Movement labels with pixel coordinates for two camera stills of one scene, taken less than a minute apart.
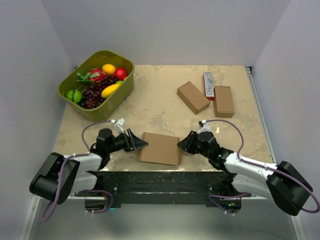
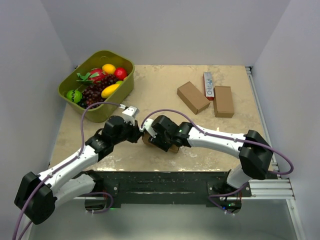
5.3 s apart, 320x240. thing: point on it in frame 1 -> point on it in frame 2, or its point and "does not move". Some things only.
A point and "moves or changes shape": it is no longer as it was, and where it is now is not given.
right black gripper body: x=204 y=152 -> x=163 y=141
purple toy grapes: x=107 y=80 does not move
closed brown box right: x=222 y=97 does not move
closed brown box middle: x=192 y=98 does not move
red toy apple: x=120 y=73 does not move
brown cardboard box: x=162 y=149 moves or changes shape
